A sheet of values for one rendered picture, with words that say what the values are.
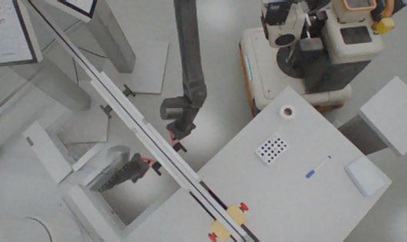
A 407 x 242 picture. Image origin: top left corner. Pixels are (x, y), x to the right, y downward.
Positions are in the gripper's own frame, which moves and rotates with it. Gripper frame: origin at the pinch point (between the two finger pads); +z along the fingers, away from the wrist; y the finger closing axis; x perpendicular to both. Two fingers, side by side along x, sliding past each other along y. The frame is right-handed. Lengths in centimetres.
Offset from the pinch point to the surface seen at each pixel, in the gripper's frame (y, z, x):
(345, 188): -39, -10, 62
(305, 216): -23, 2, 57
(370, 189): -41, -17, 69
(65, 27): -49, 64, -165
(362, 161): -47, -21, 59
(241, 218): 2.3, 0.8, 37.8
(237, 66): -116, 26, -36
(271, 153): -26.8, -6.4, 29.2
